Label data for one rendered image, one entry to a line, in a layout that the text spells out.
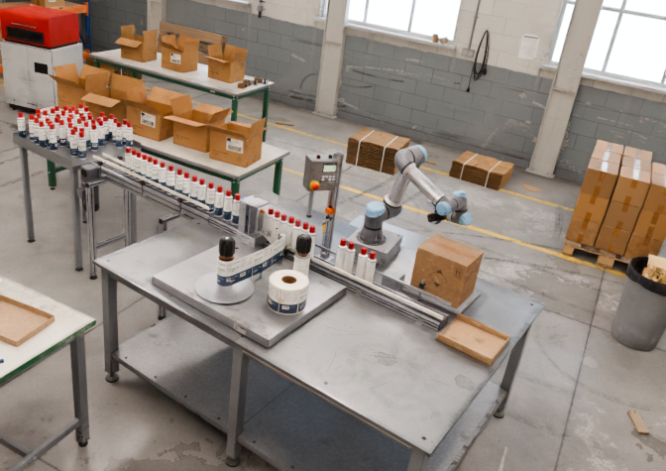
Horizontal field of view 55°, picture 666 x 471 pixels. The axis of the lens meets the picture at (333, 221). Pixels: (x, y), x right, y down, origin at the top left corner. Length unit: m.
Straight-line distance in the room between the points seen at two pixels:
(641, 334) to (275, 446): 3.07
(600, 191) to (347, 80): 4.34
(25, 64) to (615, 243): 6.87
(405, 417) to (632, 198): 4.09
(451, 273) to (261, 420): 1.30
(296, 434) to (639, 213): 4.10
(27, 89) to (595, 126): 6.97
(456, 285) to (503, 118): 5.42
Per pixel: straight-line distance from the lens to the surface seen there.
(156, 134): 5.67
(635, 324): 5.39
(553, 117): 8.59
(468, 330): 3.48
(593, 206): 6.48
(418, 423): 2.85
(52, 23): 8.40
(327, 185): 3.63
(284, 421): 3.62
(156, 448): 3.79
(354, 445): 3.56
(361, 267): 3.54
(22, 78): 8.75
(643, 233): 6.55
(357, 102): 9.40
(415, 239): 4.29
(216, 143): 5.28
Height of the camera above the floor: 2.71
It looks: 26 degrees down
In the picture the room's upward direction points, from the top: 8 degrees clockwise
